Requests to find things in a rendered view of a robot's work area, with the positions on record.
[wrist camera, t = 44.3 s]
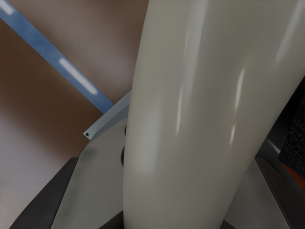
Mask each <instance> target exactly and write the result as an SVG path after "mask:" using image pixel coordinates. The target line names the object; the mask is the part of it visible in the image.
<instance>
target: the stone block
mask: <svg viewBox="0 0 305 229"><path fill-rule="evenodd" d="M277 159H278V160H279V161H280V162H281V163H282V165H283V166H284V167H285V168H286V170H287V171H288V172H289V173H290V174H291V176H292V177H293V178H294V179H295V181H296V182H297V183H298V184H299V185H300V187H301V188H302V189H303V190H304V191H305V95H304V96H303V97H302V98H301V99H300V101H299V103H298V105H297V107H296V109H295V112H294V115H293V117H292V120H291V123H290V126H289V128H288V131H287V133H286V136H285V139H284V142H283V145H282V147H281V150H280V153H279V155H278V158H277Z"/></svg>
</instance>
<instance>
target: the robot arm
mask: <svg viewBox="0 0 305 229"><path fill-rule="evenodd" d="M127 120H128V119H127V118H125V119H122V120H121V121H119V122H118V123H117V124H115V125H114V126H112V127H111V128H109V129H108V130H106V131H105V132H104V133H102V134H101V135H100V136H98V137H97V138H96V139H94V140H93V141H92V142H91V143H90V144H89V145H87V146H86V147H85V149H84V150H83V151H82V152H81V153H80V154H79V155H78V156H77V157H71V158H70V159H69V160H68V161H67V163H66V164H65V165H64V166H63V167H62V168H61V169H60V170H59V171H58V172H57V174H56V175H55V176H54V177H53V178H52V179H51V180H50V181H49V182H48V183H47V184H46V185H45V186H44V188H43V189H42V190H41V191H40V192H39V193H38V194H37V195H36V196H35V198H34V199H33V200H32V201H31V202H30V203H29V204H28V205H27V206H26V208H25V209H24V210H23V211H22V212H21V214H20V215H19V216H18V217H17V219H16V220H15V221H14V223H13V224H12V225H11V227H10V228H9V229H124V222H123V162H124V149H125V137H126V128H127ZM220 229H305V199H304V198H303V197H302V196H301V195H300V194H299V193H298V192H297V191H296V190H295V189H294V188H293V187H292V186H291V185H290V184H289V183H288V182H287V181H286V180H285V179H284V178H283V177H281V176H280V175H279V174H278V173H277V172H276V171H275V170H274V169H273V168H272V167H271V166H270V165H269V164H268V163H267V162H266V161H265V160H264V159H262V158H256V157H255V158H254V159H253V161H252V163H251V165H250V167H249V169H248V170H247V172H246V174H245V176H244V178H243V180H242V182H241V184H240V186H239V188H238V190H237V192H236V193H235V195H234V198H233V200H232V202H231V204H230V206H229V208H228V211H227V213H226V215H225V217H224V220H223V222H222V224H221V227H220Z"/></svg>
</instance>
